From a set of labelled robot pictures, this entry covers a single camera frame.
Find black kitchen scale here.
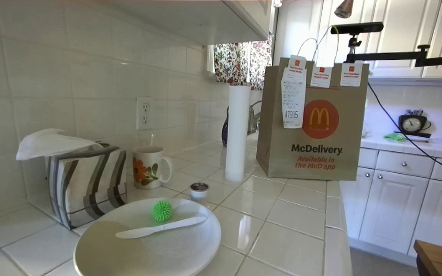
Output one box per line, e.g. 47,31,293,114
398,110,431,136

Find floral window curtain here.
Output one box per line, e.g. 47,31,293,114
213,41,271,91

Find brown McDelivery paper bag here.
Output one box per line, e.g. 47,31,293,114
256,57,368,182

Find white plastic knife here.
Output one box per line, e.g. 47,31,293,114
115,215,207,240

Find floral ceramic mug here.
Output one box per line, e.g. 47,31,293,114
131,146,173,189

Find wall power outlet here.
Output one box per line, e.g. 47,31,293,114
136,99,151,131

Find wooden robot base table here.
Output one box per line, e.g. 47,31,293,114
412,240,442,276

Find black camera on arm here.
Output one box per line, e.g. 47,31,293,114
329,22,442,68

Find white plate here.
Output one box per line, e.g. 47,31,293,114
73,199,220,276

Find white lower cabinet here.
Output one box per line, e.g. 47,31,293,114
340,148,442,257

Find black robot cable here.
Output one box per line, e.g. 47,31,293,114
365,82,442,182

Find green spiky ball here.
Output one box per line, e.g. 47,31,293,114
151,200,173,223

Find white upper cabinets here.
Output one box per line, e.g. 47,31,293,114
274,0,442,67

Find white paper towel roll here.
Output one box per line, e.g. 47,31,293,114
225,87,250,183

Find white receipt stickers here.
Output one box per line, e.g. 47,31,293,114
280,56,368,139

